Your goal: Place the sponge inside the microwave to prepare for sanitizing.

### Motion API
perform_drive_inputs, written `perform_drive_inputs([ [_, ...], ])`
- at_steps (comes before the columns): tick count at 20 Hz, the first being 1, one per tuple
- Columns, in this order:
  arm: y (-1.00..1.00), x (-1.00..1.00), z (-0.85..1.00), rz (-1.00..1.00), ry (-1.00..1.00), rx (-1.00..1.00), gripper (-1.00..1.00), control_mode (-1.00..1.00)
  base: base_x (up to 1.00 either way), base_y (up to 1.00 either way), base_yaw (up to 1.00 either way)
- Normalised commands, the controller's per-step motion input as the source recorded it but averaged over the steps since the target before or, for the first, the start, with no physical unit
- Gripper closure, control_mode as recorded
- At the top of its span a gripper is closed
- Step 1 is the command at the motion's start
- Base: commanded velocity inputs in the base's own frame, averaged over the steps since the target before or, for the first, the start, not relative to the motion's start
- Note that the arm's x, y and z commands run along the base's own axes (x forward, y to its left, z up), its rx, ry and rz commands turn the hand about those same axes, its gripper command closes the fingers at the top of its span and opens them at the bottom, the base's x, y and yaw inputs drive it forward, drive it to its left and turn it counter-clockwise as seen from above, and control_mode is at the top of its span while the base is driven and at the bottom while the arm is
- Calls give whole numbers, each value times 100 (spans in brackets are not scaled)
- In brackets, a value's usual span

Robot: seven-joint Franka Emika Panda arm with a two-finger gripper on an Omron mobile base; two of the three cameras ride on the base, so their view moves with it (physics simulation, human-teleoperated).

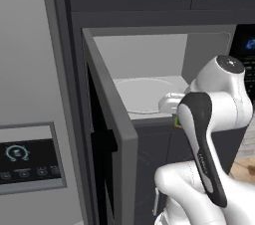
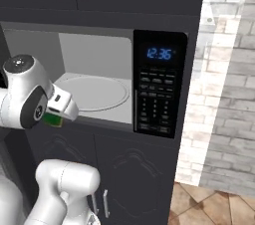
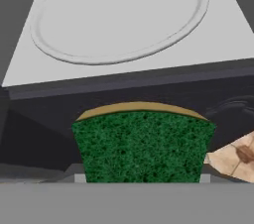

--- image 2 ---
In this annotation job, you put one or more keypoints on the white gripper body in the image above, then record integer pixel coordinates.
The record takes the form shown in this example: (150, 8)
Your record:
(68, 109)

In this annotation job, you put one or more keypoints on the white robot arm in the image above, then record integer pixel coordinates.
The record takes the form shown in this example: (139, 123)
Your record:
(20, 99)

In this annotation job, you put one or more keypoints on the green sponge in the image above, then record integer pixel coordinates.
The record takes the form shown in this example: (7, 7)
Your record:
(53, 120)

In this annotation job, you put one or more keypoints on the round white microwave turntable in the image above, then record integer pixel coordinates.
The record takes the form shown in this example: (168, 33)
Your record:
(96, 93)

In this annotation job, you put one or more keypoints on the black microwave door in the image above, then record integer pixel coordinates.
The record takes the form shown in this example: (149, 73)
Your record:
(2, 46)

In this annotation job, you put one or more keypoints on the black built-in microwave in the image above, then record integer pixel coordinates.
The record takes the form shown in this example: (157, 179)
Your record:
(159, 86)

